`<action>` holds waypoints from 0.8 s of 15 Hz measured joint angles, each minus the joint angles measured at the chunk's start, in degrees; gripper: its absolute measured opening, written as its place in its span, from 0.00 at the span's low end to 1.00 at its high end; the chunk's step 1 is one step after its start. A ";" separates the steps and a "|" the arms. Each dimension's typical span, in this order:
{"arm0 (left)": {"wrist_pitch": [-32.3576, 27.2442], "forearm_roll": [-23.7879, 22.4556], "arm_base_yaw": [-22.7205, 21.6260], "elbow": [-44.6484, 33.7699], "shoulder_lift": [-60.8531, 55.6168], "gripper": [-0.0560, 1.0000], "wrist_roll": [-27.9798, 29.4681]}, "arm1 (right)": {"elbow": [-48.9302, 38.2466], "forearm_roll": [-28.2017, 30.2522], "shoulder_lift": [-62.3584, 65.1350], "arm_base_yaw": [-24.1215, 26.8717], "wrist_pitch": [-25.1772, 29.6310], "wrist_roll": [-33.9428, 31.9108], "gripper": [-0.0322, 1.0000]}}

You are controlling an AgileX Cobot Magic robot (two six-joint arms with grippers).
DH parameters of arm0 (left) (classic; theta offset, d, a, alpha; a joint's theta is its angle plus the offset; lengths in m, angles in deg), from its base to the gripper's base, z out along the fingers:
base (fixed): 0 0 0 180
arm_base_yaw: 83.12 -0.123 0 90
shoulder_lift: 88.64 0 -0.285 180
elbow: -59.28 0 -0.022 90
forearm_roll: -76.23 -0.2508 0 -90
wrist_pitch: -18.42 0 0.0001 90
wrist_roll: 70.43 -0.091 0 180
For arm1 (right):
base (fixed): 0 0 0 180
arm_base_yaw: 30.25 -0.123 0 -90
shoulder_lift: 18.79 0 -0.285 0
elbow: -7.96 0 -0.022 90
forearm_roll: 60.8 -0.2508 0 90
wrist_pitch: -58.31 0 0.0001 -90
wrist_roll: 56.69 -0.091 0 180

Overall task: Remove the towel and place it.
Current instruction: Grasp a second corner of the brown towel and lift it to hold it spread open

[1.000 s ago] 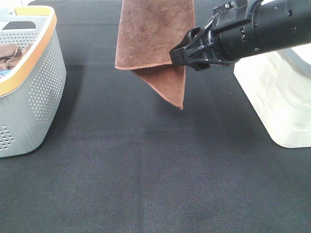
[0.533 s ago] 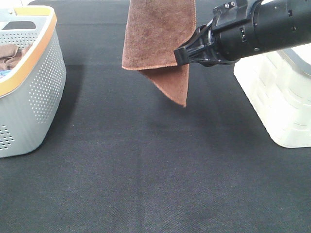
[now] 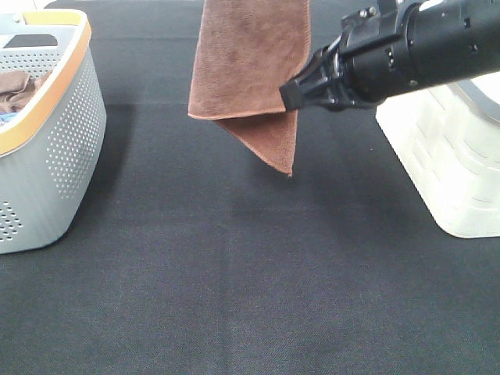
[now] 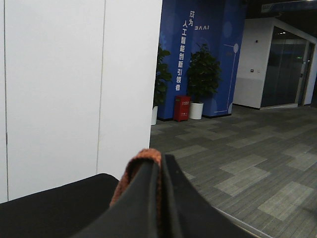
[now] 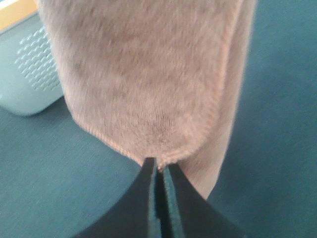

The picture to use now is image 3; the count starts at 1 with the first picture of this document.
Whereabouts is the brown microfibre towel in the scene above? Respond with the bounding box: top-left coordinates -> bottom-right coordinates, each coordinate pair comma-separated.
187,1 -> 311,175

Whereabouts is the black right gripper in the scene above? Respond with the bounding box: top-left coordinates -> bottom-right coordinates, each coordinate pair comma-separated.
279,7 -> 414,110

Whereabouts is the brown towel in basket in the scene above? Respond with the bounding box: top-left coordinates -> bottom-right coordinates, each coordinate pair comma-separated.
1,70 -> 52,114

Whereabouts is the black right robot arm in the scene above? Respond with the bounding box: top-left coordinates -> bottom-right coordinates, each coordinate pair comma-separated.
280,0 -> 499,112

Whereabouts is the white plastic storage basket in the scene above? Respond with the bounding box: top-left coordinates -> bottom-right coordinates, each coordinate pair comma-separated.
376,73 -> 499,238

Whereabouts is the grey perforated laundry basket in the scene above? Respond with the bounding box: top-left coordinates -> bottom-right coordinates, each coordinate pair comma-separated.
1,9 -> 106,253

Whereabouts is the black table cloth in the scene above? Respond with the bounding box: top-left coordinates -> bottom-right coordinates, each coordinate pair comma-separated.
1,1 -> 499,374

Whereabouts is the blue cloth in basket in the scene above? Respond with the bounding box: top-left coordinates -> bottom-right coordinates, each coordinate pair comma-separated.
0,113 -> 16,126

